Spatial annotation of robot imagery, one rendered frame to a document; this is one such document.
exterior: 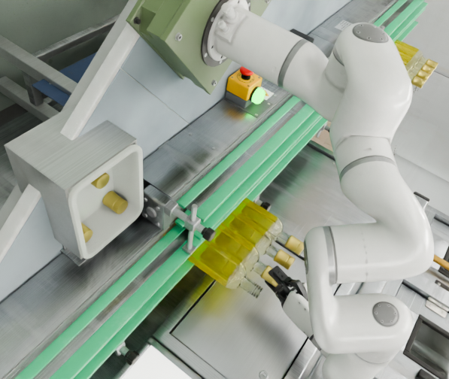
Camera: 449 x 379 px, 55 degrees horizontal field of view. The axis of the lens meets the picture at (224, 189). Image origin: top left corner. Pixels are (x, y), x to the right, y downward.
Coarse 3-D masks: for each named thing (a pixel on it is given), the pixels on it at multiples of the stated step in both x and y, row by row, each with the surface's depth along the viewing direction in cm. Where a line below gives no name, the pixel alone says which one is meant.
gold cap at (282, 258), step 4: (280, 252) 107; (284, 252) 107; (276, 256) 106; (280, 256) 106; (284, 256) 106; (288, 256) 106; (292, 256) 107; (276, 260) 107; (280, 260) 106; (284, 260) 106; (288, 260) 106; (292, 260) 106; (280, 264) 107; (284, 264) 106; (288, 264) 105; (292, 264) 107; (288, 268) 106
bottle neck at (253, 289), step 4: (244, 280) 101; (248, 280) 101; (252, 280) 102; (244, 284) 101; (248, 284) 101; (252, 284) 101; (256, 284) 101; (244, 288) 101; (248, 288) 100; (252, 288) 100; (256, 288) 100; (260, 288) 100; (248, 292) 101; (252, 292) 100; (256, 292) 100; (260, 292) 102; (256, 296) 100
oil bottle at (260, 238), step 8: (232, 216) 111; (240, 216) 111; (224, 224) 109; (232, 224) 109; (240, 224) 109; (248, 224) 110; (256, 224) 110; (240, 232) 108; (248, 232) 108; (256, 232) 108; (264, 232) 109; (248, 240) 107; (256, 240) 107; (264, 240) 107; (256, 248) 107; (264, 248) 107
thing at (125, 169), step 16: (112, 160) 76; (128, 160) 85; (96, 176) 74; (112, 176) 92; (128, 176) 89; (80, 192) 85; (96, 192) 90; (128, 192) 93; (80, 208) 88; (96, 208) 93; (128, 208) 96; (80, 224) 78; (96, 224) 92; (112, 224) 93; (128, 224) 94; (80, 240) 81; (96, 240) 90
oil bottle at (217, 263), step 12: (204, 252) 103; (216, 252) 103; (204, 264) 103; (216, 264) 101; (228, 264) 102; (240, 264) 102; (216, 276) 103; (228, 276) 100; (240, 276) 101; (228, 288) 103
